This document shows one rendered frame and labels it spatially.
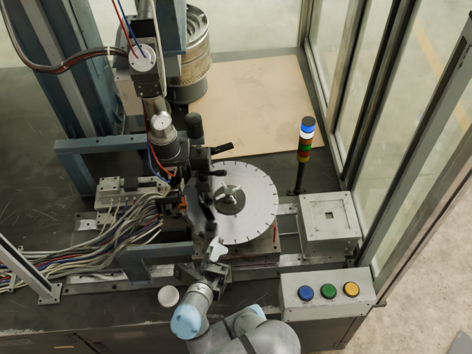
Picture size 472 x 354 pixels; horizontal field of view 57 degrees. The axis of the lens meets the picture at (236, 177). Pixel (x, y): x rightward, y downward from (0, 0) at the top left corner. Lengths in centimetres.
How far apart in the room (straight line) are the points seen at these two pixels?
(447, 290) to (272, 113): 130
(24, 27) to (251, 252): 106
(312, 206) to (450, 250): 128
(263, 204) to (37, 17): 93
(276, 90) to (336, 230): 85
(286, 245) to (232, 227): 28
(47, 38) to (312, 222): 106
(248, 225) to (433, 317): 132
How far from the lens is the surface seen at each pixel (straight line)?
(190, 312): 115
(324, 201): 154
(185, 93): 199
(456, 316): 251
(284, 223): 164
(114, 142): 156
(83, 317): 160
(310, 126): 139
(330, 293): 138
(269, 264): 156
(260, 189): 148
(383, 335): 236
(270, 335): 84
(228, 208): 143
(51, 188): 191
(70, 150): 161
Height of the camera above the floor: 219
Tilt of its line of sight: 55 degrees down
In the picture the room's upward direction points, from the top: 3 degrees counter-clockwise
